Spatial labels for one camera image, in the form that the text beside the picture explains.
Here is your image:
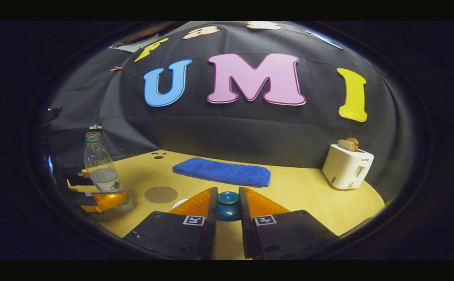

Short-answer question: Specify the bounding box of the black backdrop cloth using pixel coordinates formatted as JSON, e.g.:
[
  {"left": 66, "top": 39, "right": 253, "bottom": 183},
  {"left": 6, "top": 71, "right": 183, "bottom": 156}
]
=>
[{"left": 44, "top": 21, "right": 411, "bottom": 192}]

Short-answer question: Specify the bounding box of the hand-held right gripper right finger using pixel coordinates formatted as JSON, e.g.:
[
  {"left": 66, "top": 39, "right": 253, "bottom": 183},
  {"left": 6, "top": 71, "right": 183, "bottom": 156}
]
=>
[{"left": 239, "top": 187, "right": 339, "bottom": 259}]

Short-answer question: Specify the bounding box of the white toaster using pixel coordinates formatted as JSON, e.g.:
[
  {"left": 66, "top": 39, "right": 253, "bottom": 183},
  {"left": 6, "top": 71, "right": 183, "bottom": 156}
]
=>
[{"left": 322, "top": 144, "right": 375, "bottom": 190}]

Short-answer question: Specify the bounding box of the round cork coaster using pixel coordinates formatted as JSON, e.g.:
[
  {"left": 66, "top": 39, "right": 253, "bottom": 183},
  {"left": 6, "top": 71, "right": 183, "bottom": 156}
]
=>
[{"left": 144, "top": 186, "right": 179, "bottom": 205}]

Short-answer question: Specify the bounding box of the black camera stand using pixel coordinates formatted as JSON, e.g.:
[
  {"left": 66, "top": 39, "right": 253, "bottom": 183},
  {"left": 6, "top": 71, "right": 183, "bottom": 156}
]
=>
[{"left": 44, "top": 107, "right": 62, "bottom": 126}]

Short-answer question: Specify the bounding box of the clear plastic water bottle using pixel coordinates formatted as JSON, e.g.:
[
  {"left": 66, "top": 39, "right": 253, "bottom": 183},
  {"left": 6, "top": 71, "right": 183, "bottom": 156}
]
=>
[{"left": 84, "top": 132, "right": 134, "bottom": 212}]

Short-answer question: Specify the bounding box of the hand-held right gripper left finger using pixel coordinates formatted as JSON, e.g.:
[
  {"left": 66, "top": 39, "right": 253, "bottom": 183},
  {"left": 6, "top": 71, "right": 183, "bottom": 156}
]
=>
[{"left": 123, "top": 187, "right": 219, "bottom": 259}]

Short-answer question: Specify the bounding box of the blue towel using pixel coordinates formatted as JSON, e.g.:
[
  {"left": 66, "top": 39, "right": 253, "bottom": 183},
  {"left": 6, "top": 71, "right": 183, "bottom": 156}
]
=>
[{"left": 173, "top": 157, "right": 271, "bottom": 188}]

